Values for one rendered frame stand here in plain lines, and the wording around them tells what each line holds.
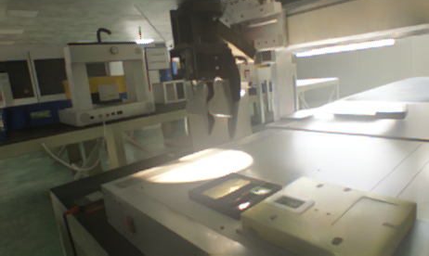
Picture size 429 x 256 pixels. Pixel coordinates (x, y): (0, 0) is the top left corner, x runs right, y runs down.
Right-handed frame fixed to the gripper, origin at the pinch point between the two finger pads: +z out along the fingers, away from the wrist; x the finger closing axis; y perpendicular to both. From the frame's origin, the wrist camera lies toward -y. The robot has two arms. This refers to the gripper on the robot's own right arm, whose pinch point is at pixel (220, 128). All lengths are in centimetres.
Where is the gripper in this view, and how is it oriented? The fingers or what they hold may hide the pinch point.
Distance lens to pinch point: 51.2
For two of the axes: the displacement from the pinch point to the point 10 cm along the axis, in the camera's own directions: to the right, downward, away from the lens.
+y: -7.4, 1.9, -6.4
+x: 6.6, 0.6, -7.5
